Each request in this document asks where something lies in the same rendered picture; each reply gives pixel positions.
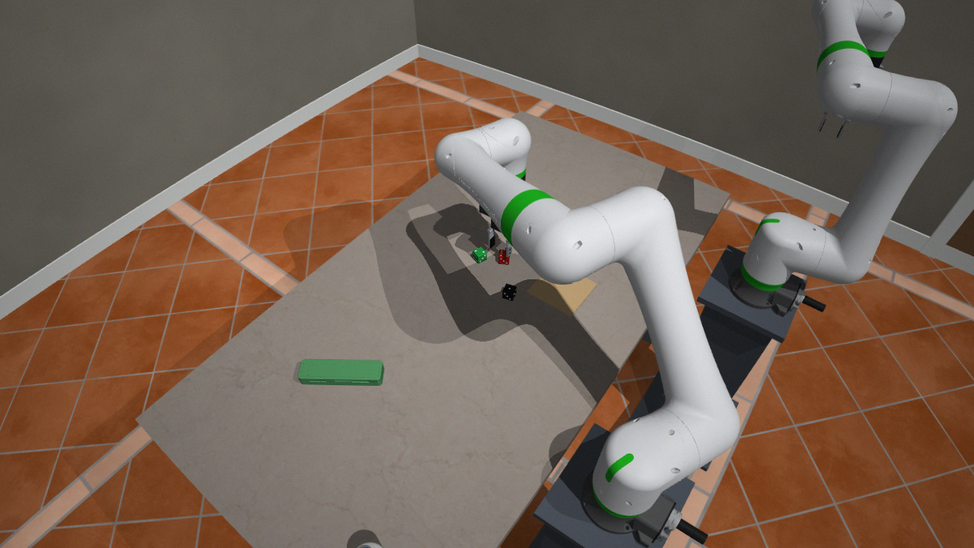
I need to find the tan flat mat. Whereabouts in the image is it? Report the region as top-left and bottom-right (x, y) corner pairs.
(527, 277), (597, 317)

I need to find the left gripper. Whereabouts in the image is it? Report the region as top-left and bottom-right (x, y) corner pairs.
(479, 173), (526, 257)

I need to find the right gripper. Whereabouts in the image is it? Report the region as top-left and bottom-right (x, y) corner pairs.
(818, 57), (884, 139)

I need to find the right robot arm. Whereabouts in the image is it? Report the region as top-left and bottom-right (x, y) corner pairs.
(729, 0), (958, 317)

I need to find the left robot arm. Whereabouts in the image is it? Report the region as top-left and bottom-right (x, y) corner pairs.
(434, 118), (740, 548)

